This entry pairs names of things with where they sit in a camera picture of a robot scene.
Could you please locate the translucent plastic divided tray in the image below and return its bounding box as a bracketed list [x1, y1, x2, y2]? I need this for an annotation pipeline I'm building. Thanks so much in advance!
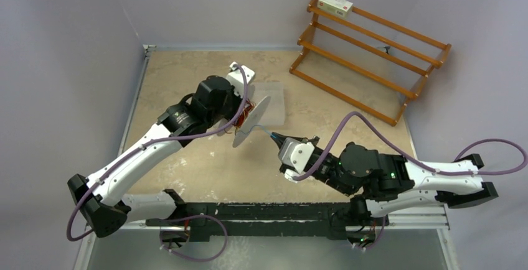
[250, 81, 286, 126]

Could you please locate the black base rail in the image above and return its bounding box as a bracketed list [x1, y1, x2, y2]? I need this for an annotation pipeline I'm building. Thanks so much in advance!
[146, 189, 450, 244]

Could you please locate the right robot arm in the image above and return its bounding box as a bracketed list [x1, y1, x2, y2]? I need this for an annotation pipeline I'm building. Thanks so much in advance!
[310, 142, 498, 225]

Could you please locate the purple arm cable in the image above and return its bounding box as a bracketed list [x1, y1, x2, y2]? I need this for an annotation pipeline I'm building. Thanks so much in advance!
[65, 63, 250, 242]
[293, 111, 528, 182]

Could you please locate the red wire on spool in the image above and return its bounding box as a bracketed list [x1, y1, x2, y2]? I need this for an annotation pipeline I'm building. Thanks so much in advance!
[233, 100, 255, 131]

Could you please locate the white filament spool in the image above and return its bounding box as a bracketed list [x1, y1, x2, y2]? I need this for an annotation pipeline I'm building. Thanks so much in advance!
[216, 95, 271, 148]

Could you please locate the white cardboard box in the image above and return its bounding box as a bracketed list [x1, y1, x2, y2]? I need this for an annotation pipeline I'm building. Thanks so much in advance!
[316, 0, 353, 19]

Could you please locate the wooden shoe rack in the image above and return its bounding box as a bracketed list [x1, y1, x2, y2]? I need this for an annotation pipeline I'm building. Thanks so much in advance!
[289, 0, 451, 126]

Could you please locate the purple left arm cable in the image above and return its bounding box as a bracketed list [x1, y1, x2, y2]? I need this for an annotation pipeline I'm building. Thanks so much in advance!
[65, 63, 250, 242]

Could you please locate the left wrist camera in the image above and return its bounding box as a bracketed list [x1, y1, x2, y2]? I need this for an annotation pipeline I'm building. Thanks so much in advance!
[225, 62, 255, 99]

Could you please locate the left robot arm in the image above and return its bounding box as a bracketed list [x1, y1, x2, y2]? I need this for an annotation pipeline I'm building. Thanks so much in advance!
[67, 71, 255, 241]

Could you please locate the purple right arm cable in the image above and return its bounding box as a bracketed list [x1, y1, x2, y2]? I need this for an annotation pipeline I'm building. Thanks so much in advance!
[293, 111, 528, 182]

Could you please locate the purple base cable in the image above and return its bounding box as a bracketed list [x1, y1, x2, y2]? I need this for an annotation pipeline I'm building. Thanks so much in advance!
[159, 214, 229, 263]

